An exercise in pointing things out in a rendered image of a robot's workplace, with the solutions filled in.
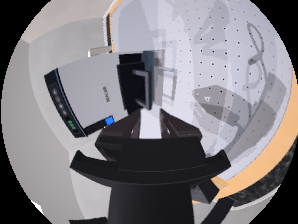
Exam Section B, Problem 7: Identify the white heat sealer housing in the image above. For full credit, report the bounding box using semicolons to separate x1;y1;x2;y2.
44;51;153;138

